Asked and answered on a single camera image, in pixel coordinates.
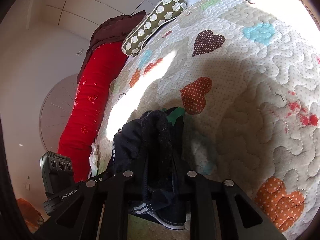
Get dark navy frog pants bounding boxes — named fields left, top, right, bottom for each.
left=107, top=107, right=190, bottom=230

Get long red bolster pillow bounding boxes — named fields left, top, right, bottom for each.
left=57, top=42, right=127, bottom=183

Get white round headboard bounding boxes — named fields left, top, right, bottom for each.
left=39, top=74, right=78, bottom=152

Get dark maroon blanket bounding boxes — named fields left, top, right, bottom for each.
left=76, top=10, right=146, bottom=83

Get patchwork quilted bedspread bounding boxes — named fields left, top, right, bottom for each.
left=95, top=0, right=319, bottom=239

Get white glossy wardrobe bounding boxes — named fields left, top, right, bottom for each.
left=27, top=0, right=159, bottom=40

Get green hedgehog-pattern bolster pillow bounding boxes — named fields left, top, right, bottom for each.
left=121, top=0, right=187, bottom=57

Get wall power socket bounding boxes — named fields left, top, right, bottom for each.
left=76, top=49, right=84, bottom=56

